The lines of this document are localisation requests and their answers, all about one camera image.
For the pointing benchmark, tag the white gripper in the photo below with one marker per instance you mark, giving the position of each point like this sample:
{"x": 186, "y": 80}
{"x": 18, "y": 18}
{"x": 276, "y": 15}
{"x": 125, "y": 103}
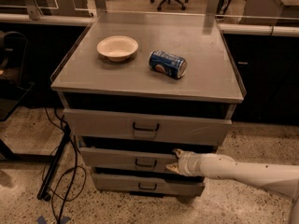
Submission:
{"x": 190, "y": 163}

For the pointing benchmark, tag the grey drawer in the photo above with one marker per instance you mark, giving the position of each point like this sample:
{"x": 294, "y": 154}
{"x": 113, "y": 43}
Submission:
{"x": 156, "y": 128}
{"x": 147, "y": 182}
{"x": 133, "y": 155}

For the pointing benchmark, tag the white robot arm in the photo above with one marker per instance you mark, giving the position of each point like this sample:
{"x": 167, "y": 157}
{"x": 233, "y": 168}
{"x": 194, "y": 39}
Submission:
{"x": 275, "y": 178}

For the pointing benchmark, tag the grey drawer cabinet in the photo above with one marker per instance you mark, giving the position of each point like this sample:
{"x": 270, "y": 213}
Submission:
{"x": 209, "y": 89}

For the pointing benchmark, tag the blue pepsi can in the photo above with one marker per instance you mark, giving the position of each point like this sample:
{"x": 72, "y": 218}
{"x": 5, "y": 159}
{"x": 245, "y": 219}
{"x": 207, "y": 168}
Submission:
{"x": 168, "y": 64}

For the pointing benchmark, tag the white paper bowl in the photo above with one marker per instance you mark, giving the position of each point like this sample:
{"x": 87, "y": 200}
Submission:
{"x": 117, "y": 48}

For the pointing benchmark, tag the black stand leg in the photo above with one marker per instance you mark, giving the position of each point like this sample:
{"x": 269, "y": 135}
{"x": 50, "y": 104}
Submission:
{"x": 43, "y": 191}

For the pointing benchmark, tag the blue floor tape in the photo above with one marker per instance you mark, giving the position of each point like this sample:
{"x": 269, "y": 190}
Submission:
{"x": 47, "y": 220}

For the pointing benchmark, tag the grey background desk right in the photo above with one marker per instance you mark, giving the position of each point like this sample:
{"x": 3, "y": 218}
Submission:
{"x": 271, "y": 12}

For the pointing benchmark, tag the grey background desk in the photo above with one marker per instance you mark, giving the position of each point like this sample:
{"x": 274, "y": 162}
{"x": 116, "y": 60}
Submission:
{"x": 271, "y": 12}
{"x": 71, "y": 8}

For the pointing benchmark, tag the black chair at left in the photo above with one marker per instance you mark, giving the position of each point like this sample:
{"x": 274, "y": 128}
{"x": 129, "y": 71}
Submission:
{"x": 13, "y": 87}

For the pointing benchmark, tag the grey background desk left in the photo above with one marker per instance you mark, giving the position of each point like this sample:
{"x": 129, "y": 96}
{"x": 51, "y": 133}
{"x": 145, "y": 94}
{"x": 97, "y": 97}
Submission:
{"x": 71, "y": 8}

